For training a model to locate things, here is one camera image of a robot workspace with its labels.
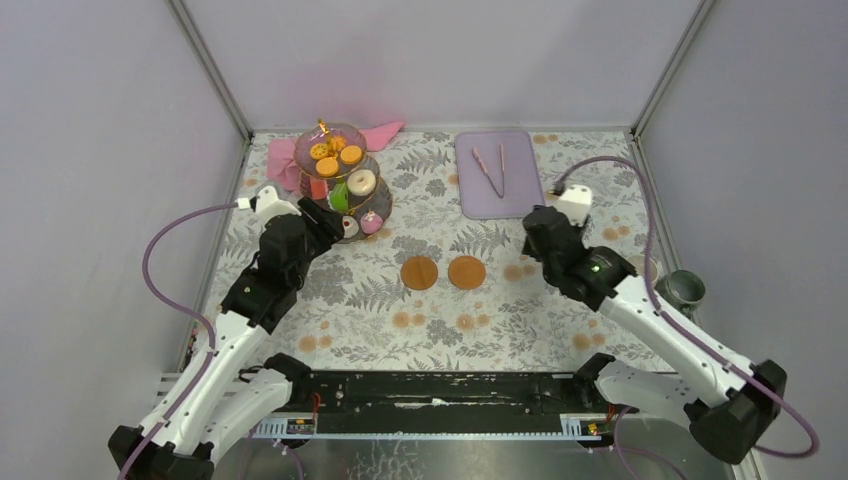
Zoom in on grey speckled cake ball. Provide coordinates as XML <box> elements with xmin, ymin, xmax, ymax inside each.
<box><xmin>342</xmin><ymin>215</ymin><xmax>360</xmax><ymax>239</ymax></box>

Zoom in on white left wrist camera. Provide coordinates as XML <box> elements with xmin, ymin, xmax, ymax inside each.
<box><xmin>236</xmin><ymin>186</ymin><xmax>302</xmax><ymax>225</ymax></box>

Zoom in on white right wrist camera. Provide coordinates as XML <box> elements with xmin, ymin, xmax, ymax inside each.
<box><xmin>553</xmin><ymin>184</ymin><xmax>593</xmax><ymax>227</ymax></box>

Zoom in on white glazed donut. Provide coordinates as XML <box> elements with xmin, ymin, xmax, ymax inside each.
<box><xmin>346</xmin><ymin>169</ymin><xmax>378</xmax><ymax>197</ymax></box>

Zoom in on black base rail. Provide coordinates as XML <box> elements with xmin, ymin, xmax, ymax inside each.
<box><xmin>274</xmin><ymin>370</ymin><xmax>623</xmax><ymax>440</ymax></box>

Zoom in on yellow jam-dot cookie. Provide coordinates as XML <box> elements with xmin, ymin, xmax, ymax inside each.
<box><xmin>309</xmin><ymin>143</ymin><xmax>332</xmax><ymax>161</ymax></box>

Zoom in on wooden coaster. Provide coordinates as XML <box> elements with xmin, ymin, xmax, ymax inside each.
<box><xmin>448</xmin><ymin>255</ymin><xmax>486</xmax><ymax>290</ymax></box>
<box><xmin>400</xmin><ymin>256</ymin><xmax>439</xmax><ymax>291</ymax></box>

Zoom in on lilac plastic tray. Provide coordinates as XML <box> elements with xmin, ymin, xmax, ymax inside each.
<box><xmin>455</xmin><ymin>130</ymin><xmax>545</xmax><ymax>220</ymax></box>

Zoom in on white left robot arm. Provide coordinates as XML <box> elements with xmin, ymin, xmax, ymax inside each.
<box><xmin>108</xmin><ymin>189</ymin><xmax>345</xmax><ymax>479</ymax></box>

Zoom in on grey ceramic mug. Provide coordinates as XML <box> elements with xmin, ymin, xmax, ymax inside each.
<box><xmin>655</xmin><ymin>269</ymin><xmax>707</xmax><ymax>320</ymax></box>

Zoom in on pink cake slice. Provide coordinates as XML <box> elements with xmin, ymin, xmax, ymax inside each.
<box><xmin>310</xmin><ymin>178</ymin><xmax>329</xmax><ymax>201</ymax></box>

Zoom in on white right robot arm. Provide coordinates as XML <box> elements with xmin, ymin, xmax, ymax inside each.
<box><xmin>522</xmin><ymin>205</ymin><xmax>787</xmax><ymax>464</ymax></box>

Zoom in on three-tier glass cake stand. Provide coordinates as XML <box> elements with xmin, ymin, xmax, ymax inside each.
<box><xmin>294</xmin><ymin>121</ymin><xmax>393</xmax><ymax>243</ymax></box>

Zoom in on pink sugared cake ball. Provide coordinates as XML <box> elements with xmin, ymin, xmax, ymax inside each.
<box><xmin>360</xmin><ymin>210</ymin><xmax>384</xmax><ymax>236</ymax></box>

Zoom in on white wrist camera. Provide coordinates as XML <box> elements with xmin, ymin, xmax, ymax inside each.
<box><xmin>553</xmin><ymin>184</ymin><xmax>593</xmax><ymax>227</ymax></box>
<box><xmin>236</xmin><ymin>186</ymin><xmax>302</xmax><ymax>225</ymax></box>

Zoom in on yellow round biscuit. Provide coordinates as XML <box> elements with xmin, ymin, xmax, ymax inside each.
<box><xmin>339</xmin><ymin>145</ymin><xmax>364</xmax><ymax>165</ymax></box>
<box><xmin>315</xmin><ymin>156</ymin><xmax>340</xmax><ymax>178</ymax></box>

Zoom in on white ceramic mug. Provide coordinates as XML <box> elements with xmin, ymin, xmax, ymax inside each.
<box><xmin>627</xmin><ymin>254</ymin><xmax>662</xmax><ymax>285</ymax></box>

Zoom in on pink cloth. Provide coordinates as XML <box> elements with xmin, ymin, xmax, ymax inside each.
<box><xmin>267</xmin><ymin>121</ymin><xmax>405</xmax><ymax>192</ymax></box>

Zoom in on pink handled tongs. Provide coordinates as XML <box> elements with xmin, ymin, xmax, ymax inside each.
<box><xmin>471</xmin><ymin>143</ymin><xmax>506</xmax><ymax>199</ymax></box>

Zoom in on orange swirl cookie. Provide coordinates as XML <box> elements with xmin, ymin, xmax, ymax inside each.
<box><xmin>327</xmin><ymin>135</ymin><xmax>347</xmax><ymax>153</ymax></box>

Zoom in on green striped cake piece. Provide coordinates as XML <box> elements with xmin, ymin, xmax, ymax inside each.
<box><xmin>328</xmin><ymin>182</ymin><xmax>349</xmax><ymax>213</ymax></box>

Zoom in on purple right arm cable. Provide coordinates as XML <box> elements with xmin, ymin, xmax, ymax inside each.
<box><xmin>553</xmin><ymin>155</ymin><xmax>821</xmax><ymax>480</ymax></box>

